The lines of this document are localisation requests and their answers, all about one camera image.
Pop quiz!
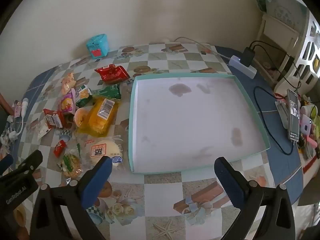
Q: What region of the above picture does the white wooden chair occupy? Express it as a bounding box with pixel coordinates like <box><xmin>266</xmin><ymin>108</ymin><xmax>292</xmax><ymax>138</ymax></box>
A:
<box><xmin>255</xmin><ymin>12</ymin><xmax>303</xmax><ymax>83</ymax></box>

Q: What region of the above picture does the red snack packet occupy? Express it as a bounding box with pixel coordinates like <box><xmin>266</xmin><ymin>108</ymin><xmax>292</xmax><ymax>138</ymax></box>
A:
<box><xmin>94</xmin><ymin>64</ymin><xmax>131</xmax><ymax>84</ymax></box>

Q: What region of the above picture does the white power strip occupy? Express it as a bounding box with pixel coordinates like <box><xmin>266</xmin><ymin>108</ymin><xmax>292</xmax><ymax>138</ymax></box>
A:
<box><xmin>229</xmin><ymin>54</ymin><xmax>257</xmax><ymax>79</ymax></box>

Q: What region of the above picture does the yellow clear snack packet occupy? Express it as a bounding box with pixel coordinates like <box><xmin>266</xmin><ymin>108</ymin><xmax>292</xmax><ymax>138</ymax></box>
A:
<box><xmin>77</xmin><ymin>97</ymin><xmax>120</xmax><ymax>137</ymax></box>

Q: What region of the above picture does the green striped cracker packet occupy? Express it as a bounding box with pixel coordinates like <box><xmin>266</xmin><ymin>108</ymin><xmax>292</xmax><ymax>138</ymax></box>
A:
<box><xmin>57</xmin><ymin>150</ymin><xmax>84</xmax><ymax>179</ymax></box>

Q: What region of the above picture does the black charger plug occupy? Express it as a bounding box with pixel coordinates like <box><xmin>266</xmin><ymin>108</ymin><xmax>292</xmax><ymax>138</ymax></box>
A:
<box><xmin>241</xmin><ymin>47</ymin><xmax>255</xmax><ymax>67</ymax></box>

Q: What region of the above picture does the brown wooden rail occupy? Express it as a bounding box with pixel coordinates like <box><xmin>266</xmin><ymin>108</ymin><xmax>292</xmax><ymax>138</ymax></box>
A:
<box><xmin>0</xmin><ymin>92</ymin><xmax>13</xmax><ymax>115</ymax></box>

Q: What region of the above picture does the green and white cracker packet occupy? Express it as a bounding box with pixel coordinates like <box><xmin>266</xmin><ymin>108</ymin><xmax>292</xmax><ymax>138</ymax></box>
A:
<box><xmin>75</xmin><ymin>84</ymin><xmax>93</xmax><ymax>107</ymax></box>

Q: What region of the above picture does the black charger cable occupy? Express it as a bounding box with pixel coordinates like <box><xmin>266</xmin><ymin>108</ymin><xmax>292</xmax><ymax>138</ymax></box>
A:
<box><xmin>249</xmin><ymin>40</ymin><xmax>304</xmax><ymax>90</ymax></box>

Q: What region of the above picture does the yellow jelly cup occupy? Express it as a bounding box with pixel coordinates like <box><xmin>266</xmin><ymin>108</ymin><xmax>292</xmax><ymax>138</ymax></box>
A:
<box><xmin>74</xmin><ymin>107</ymin><xmax>90</xmax><ymax>128</ymax></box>

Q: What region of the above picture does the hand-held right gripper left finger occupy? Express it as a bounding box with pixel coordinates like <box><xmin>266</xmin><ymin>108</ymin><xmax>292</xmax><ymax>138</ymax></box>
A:
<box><xmin>29</xmin><ymin>156</ymin><xmax>113</xmax><ymax>240</ymax></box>

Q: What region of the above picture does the white power cable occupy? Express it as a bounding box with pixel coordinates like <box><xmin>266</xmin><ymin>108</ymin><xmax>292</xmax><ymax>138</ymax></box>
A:
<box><xmin>174</xmin><ymin>37</ymin><xmax>232</xmax><ymax>62</ymax></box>

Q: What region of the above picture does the teal cardboard tray box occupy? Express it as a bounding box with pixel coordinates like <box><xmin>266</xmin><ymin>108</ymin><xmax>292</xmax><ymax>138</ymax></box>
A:
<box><xmin>128</xmin><ymin>72</ymin><xmax>271</xmax><ymax>174</ymax></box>

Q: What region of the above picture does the checked printed tablecloth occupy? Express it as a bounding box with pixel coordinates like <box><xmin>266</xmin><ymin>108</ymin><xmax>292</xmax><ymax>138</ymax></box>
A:
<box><xmin>0</xmin><ymin>41</ymin><xmax>313</xmax><ymax>240</ymax></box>

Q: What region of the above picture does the round bun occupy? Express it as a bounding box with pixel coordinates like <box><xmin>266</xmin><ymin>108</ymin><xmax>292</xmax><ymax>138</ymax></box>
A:
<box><xmin>76</xmin><ymin>136</ymin><xmax>124</xmax><ymax>173</ymax></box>

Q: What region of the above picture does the white corded gadget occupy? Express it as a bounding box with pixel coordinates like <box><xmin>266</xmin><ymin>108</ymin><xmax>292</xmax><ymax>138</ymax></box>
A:
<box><xmin>7</xmin><ymin>98</ymin><xmax>29</xmax><ymax>140</ymax></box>

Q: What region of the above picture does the pink plastic item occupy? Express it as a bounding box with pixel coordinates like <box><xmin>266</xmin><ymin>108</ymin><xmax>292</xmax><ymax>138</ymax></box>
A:
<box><xmin>301</xmin><ymin>115</ymin><xmax>315</xmax><ymax>133</ymax></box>

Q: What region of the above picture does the dark green snack packet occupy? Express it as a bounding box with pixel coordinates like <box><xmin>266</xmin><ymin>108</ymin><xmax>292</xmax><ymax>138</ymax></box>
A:
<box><xmin>93</xmin><ymin>84</ymin><xmax>122</xmax><ymax>100</ymax></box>

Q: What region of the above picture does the brown milk biscuit packet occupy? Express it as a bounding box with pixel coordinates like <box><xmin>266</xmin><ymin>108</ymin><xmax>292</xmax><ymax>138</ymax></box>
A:
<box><xmin>43</xmin><ymin>108</ymin><xmax>67</xmax><ymax>129</ymax></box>

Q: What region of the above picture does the orange snack packet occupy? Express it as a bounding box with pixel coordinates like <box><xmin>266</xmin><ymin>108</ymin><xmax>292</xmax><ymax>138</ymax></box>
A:
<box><xmin>61</xmin><ymin>72</ymin><xmax>77</xmax><ymax>95</ymax></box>

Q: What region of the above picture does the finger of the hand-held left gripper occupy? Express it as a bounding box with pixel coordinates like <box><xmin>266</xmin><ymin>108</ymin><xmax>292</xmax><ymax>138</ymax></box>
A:
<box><xmin>0</xmin><ymin>154</ymin><xmax>14</xmax><ymax>175</ymax></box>
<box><xmin>11</xmin><ymin>149</ymin><xmax>43</xmax><ymax>178</ymax></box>

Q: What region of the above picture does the grey printed cloth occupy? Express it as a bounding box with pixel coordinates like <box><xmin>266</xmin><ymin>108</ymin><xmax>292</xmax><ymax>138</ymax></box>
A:
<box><xmin>255</xmin><ymin>0</ymin><xmax>309</xmax><ymax>28</ymax></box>

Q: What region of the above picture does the small red candy packet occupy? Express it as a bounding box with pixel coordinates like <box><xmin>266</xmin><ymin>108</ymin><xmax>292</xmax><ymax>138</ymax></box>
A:
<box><xmin>54</xmin><ymin>140</ymin><xmax>67</xmax><ymax>158</ymax></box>

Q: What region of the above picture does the smartphone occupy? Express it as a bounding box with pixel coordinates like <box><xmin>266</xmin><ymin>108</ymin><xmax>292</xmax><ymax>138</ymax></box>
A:
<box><xmin>286</xmin><ymin>89</ymin><xmax>300</xmax><ymax>141</ymax></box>

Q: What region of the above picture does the teal tin box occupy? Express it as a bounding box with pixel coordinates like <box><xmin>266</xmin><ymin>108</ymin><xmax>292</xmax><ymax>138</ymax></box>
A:
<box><xmin>86</xmin><ymin>34</ymin><xmax>110</xmax><ymax>60</ymax></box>

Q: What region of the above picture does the pink snack packet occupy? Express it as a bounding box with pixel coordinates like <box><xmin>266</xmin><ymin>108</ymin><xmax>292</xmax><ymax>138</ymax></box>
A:
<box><xmin>61</xmin><ymin>89</ymin><xmax>77</xmax><ymax>113</ymax></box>

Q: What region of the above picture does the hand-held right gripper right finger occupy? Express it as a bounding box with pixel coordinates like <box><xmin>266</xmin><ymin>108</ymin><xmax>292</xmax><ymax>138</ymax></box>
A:
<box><xmin>214</xmin><ymin>156</ymin><xmax>303</xmax><ymax>240</ymax></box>

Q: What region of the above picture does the black phone cable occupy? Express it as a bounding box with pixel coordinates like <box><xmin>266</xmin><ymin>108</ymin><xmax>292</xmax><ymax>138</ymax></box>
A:
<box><xmin>254</xmin><ymin>86</ymin><xmax>295</xmax><ymax>155</ymax></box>

